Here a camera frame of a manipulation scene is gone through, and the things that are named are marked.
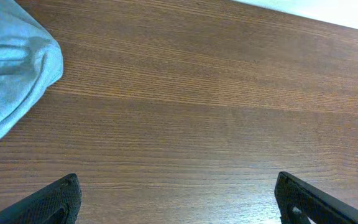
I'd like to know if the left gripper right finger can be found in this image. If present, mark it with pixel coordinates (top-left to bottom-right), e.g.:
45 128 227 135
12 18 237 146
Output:
274 172 358 224

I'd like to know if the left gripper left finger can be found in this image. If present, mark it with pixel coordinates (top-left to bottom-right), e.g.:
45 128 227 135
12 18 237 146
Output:
0 173 81 224

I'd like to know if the grey t-shirt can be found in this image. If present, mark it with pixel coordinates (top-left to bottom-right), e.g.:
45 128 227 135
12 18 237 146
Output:
0 1 63 139

